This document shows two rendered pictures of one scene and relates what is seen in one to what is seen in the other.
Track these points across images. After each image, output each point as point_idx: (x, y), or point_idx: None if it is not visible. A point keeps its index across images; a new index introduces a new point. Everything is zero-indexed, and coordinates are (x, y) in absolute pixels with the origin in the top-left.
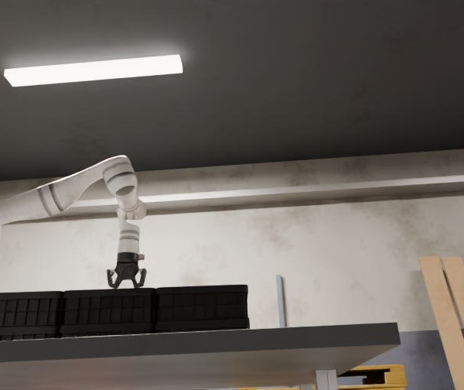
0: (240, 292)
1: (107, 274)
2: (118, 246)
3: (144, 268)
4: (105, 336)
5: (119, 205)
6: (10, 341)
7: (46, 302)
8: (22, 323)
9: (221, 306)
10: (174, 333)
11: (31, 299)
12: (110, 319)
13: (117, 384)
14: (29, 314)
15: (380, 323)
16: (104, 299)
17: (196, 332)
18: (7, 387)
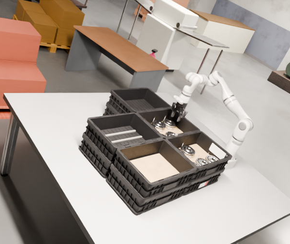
0: (148, 91)
1: (186, 114)
2: (189, 99)
3: (175, 102)
4: (203, 124)
5: (202, 83)
6: (217, 136)
7: (203, 138)
8: (206, 151)
9: (151, 100)
10: (193, 115)
11: (209, 141)
12: (179, 128)
13: None
14: (206, 146)
15: (168, 94)
16: (185, 123)
17: (190, 113)
18: None
